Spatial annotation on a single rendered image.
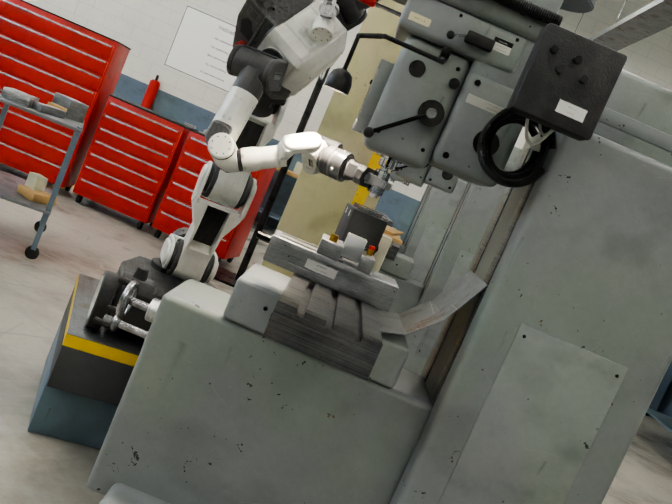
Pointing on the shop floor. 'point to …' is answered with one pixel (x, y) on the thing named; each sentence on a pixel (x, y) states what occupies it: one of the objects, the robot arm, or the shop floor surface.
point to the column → (553, 336)
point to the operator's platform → (83, 374)
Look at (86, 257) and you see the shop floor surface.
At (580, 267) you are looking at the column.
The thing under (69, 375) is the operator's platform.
